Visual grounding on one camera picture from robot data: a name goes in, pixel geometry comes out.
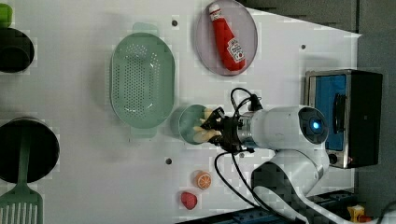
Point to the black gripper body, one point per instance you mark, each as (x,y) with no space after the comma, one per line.
(229,140)

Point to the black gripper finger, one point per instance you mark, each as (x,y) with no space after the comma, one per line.
(214,121)
(216,140)

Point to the peeled toy banana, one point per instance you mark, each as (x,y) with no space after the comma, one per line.
(202,135)

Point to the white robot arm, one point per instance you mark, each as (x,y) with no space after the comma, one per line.
(297,135)

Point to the green mug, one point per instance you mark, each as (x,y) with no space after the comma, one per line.
(189,118)

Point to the toy orange half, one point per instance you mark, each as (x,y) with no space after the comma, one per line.
(203,180)

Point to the red ketchup bottle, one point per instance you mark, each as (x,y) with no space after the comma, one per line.
(229,49)

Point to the toy strawberry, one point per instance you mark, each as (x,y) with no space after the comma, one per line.
(189,200)

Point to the green perforated colander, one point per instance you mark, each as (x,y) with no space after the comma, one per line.
(142,80)

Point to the silver toaster oven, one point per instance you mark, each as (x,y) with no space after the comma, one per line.
(350,100)

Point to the yellow toy figure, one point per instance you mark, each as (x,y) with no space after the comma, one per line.
(357,214)

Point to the large black pot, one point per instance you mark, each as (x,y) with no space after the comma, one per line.
(44,149)

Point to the green slotted spatula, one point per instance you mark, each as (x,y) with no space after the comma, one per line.
(22,205)

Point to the small black pot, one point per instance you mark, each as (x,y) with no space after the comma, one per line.
(17,50)

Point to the green cup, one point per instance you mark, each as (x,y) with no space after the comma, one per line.
(6,13)

